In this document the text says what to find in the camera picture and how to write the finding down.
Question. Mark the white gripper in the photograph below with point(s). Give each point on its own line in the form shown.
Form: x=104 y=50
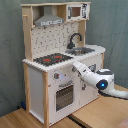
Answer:
x=81 y=69

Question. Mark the red stove knob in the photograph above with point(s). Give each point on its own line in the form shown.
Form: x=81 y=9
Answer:
x=56 y=75

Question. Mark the white oven door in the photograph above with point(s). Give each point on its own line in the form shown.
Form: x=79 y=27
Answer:
x=63 y=99

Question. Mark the white toy microwave door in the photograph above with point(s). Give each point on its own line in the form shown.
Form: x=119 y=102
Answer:
x=77 y=11

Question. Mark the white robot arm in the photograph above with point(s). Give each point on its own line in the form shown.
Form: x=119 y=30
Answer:
x=103 y=80

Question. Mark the wooden toy kitchen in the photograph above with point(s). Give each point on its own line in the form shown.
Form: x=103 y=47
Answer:
x=46 y=40

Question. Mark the grey toy sink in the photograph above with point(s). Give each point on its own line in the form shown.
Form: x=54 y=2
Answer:
x=79 y=51

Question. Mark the white cabinet door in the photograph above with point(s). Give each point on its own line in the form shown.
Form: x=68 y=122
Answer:
x=88 y=91

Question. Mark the black toy stovetop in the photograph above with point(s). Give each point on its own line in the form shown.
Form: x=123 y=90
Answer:
x=52 y=59

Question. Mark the grey fabric backdrop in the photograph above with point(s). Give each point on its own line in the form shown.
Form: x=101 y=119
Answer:
x=107 y=27

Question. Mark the grey range hood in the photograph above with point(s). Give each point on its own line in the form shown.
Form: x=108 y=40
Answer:
x=48 y=18

